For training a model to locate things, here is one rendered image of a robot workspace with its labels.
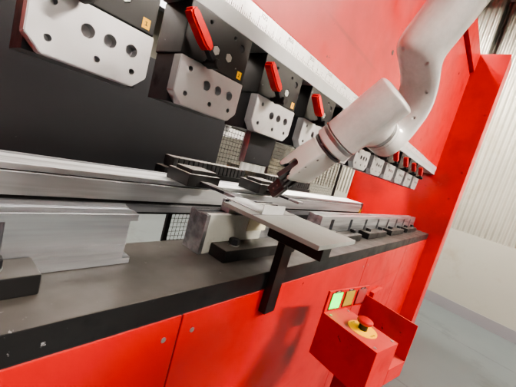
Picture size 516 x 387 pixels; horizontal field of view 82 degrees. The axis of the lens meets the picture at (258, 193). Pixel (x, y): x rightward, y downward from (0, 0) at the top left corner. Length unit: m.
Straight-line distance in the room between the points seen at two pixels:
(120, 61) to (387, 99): 0.43
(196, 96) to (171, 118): 0.63
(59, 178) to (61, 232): 0.26
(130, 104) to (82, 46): 0.64
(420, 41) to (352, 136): 0.19
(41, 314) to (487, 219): 3.95
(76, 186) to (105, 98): 0.38
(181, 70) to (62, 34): 0.17
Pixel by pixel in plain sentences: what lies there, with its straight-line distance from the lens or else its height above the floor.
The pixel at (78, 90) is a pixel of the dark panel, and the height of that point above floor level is 1.16.
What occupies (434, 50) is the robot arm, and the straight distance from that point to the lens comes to 0.64.
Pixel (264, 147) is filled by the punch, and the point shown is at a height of 1.15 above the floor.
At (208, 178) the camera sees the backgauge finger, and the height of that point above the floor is 1.02.
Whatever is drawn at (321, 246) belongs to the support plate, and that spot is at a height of 1.00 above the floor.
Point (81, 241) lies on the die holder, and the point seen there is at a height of 0.92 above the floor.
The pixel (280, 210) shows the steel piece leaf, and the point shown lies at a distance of 0.72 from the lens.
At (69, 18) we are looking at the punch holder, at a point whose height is 1.23.
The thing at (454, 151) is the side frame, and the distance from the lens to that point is 2.79.
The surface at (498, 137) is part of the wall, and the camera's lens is 4.17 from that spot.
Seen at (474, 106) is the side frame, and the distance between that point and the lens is 2.86.
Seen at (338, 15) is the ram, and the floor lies 1.53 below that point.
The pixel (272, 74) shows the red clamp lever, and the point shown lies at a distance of 0.65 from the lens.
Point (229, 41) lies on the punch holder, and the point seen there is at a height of 1.31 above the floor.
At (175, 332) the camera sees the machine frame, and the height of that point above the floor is 0.80.
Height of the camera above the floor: 1.13
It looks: 8 degrees down
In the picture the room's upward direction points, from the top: 16 degrees clockwise
